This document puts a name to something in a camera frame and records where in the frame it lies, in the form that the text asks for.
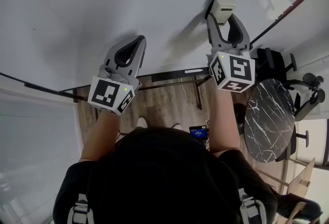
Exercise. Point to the person's left shoe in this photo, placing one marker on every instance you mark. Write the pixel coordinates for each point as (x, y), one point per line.
(142, 122)

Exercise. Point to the person's black shirt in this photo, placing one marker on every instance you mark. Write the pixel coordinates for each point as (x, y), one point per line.
(164, 182)

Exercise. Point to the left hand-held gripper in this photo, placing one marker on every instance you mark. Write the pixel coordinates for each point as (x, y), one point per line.
(105, 94)

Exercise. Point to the person's right shoe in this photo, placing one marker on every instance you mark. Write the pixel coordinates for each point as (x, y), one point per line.
(178, 126)

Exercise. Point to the black marble round table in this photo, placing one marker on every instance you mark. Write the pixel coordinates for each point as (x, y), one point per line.
(270, 120)

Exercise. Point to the small blue screen device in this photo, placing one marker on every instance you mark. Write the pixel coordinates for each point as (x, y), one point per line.
(198, 133)

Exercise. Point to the grey office chair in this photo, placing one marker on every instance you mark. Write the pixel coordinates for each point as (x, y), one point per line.
(293, 146)

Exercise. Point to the black mesh office chair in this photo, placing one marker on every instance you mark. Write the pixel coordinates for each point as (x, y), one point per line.
(272, 63)

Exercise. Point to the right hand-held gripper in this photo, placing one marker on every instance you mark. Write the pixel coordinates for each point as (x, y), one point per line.
(239, 68)

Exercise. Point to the person's left forearm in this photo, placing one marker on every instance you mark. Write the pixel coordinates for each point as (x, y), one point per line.
(100, 138)

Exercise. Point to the person's shoe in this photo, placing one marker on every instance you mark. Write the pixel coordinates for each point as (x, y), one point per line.
(178, 126)
(142, 122)

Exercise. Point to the person's right forearm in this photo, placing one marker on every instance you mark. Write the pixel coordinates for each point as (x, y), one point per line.
(223, 125)

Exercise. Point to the black office chair with armrests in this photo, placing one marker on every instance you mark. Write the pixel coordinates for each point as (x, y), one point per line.
(308, 99)

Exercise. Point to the white block with black base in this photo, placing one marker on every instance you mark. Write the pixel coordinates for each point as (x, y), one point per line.
(223, 9)

